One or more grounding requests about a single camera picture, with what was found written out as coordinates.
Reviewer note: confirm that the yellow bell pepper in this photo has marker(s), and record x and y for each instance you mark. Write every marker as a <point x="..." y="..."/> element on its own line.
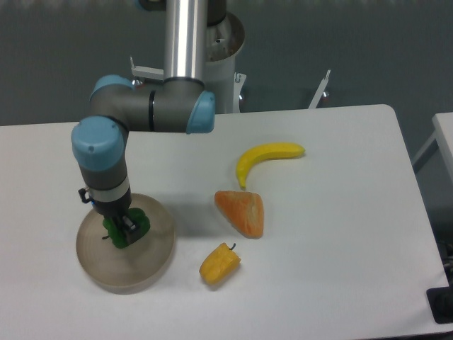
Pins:
<point x="219" y="264"/>

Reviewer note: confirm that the green bell pepper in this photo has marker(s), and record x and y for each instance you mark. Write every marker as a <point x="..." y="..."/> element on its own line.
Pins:
<point x="126" y="230"/>

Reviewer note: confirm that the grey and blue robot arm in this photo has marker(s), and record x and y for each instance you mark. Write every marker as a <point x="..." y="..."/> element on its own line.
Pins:
<point x="117" y="107"/>

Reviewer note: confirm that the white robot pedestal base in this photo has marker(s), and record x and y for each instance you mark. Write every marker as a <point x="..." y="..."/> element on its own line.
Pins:
<point x="221" y="71"/>

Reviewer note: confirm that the white side table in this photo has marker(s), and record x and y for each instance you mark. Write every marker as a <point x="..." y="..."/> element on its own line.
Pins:
<point x="440" y="140"/>

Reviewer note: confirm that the orange bread wedge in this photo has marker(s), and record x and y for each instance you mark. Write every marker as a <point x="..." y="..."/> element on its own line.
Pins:
<point x="244" y="210"/>

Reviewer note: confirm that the black device at table edge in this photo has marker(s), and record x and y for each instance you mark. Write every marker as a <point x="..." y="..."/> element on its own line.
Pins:
<point x="440" y="301"/>

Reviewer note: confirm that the yellow banana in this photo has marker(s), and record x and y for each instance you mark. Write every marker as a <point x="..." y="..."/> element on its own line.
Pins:
<point x="262" y="153"/>

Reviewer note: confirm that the beige round plate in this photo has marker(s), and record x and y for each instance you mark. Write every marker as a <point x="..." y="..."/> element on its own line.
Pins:
<point x="133" y="268"/>

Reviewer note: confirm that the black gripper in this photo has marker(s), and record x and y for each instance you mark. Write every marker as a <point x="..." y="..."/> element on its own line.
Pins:
<point x="111" y="208"/>

